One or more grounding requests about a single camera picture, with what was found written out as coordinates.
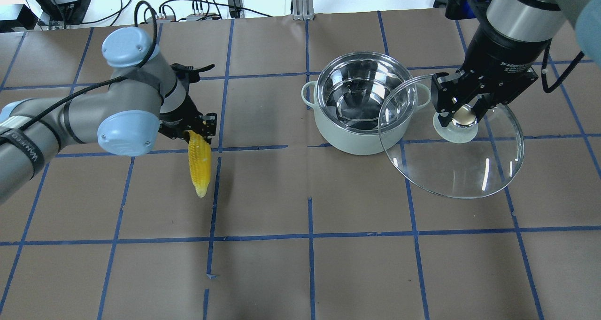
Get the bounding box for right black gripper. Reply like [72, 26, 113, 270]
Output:
[431, 24, 550, 128]

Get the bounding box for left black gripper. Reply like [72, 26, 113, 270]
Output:
[159, 94, 218, 145]

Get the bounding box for yellow corn cob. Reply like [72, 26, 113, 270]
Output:
[187, 130, 212, 198]

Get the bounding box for glass pot lid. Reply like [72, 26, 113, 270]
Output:
[378, 75, 524, 199]

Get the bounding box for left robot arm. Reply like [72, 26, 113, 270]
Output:
[0, 26, 217, 202]

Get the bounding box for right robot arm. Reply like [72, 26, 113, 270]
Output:
[431, 0, 601, 128]

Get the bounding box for pale green cooking pot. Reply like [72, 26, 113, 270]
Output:
[300, 51, 431, 155]

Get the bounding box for small usb hub boards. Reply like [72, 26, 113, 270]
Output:
[143, 11, 223, 25]

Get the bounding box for brown paper table mat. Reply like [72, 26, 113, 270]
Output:
[1, 9, 600, 320]

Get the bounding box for black monitor stand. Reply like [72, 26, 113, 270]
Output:
[0, 0, 92, 33]

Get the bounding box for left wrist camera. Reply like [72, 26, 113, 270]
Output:
[170, 63, 215, 93]

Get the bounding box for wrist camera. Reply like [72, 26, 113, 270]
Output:
[445, 0, 492, 21]
[170, 63, 215, 93]

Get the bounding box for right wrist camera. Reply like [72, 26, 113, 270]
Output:
[445, 0, 492, 21]

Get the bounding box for aluminium frame post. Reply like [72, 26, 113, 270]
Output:
[292, 0, 314, 21]

